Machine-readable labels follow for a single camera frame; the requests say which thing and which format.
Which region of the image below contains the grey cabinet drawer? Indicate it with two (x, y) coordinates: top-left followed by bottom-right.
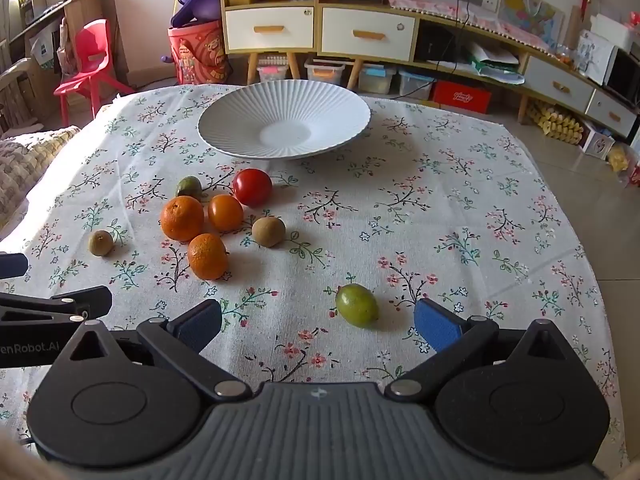
(525, 55), (596, 111)
(585, 89), (639, 137)

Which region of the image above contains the small brown kiwi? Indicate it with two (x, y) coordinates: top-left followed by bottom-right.
(88, 230), (114, 257)

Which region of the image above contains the dark green jujube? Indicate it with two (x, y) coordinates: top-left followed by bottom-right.
(175, 175), (203, 201)

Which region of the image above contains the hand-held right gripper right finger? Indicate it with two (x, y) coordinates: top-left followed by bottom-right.
(384, 298), (590, 403)

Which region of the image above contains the pink cloth runner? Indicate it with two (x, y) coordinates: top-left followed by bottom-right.
(387, 0), (557, 56)

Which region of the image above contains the white ribbed plate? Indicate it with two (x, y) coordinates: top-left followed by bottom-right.
(197, 80), (372, 160)

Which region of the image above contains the white drawing board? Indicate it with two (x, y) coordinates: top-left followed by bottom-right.
(577, 30), (619, 86)

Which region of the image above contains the mandarin orange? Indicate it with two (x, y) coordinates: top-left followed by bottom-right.
(187, 233), (229, 281)
(160, 195), (205, 242)

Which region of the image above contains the red cardboard box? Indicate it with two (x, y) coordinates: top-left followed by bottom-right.
(432, 80), (493, 114)

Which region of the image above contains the knitted beige blanket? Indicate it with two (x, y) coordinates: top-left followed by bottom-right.
(0, 127), (81, 226)

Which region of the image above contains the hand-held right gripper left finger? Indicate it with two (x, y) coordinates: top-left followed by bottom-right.
(52, 299), (253, 403)

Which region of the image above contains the red tomato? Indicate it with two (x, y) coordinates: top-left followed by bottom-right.
(232, 168), (274, 208)

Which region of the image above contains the purple toy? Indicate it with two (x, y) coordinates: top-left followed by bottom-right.
(170, 0), (223, 29)

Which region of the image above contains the floral tablecloth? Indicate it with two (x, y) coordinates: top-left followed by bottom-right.
(0, 85), (632, 480)

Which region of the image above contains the white cabinet drawer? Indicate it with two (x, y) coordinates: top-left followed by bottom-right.
(321, 7), (417, 58)
(225, 7), (315, 52)

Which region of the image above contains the orange tomato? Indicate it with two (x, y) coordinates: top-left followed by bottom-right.
(207, 194), (245, 233)

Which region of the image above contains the wooden desk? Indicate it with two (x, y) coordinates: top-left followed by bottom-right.
(0, 0), (117, 92)

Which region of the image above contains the wooden shelf cabinet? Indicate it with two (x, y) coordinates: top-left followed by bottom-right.
(218, 0), (421, 92)

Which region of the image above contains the red printed bucket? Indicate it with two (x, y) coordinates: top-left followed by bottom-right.
(167, 20), (232, 87)

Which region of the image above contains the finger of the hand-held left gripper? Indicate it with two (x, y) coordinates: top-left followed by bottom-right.
(0, 285), (113, 332)
(0, 252), (29, 279)

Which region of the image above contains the black box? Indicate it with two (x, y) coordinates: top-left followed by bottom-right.
(415, 25), (458, 63)

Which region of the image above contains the stack of papers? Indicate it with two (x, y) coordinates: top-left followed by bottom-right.
(462, 40), (526, 86)

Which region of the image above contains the long low wooden cabinet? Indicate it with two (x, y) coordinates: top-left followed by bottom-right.
(387, 0), (640, 142)

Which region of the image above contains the red plastic chair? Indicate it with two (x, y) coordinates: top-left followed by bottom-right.
(54, 19), (136, 126)

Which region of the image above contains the pile of yellow blocks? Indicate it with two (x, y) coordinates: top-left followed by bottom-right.
(530, 102), (586, 145)

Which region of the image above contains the clear storage box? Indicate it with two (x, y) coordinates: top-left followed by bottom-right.
(398, 70), (435, 101)
(257, 52), (294, 83)
(305, 57), (347, 88)
(357, 62), (396, 95)

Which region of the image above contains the map poster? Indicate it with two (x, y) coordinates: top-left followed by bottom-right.
(497, 0), (566, 37)

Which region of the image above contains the light green jujube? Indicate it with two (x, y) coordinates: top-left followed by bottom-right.
(335, 283), (379, 329)

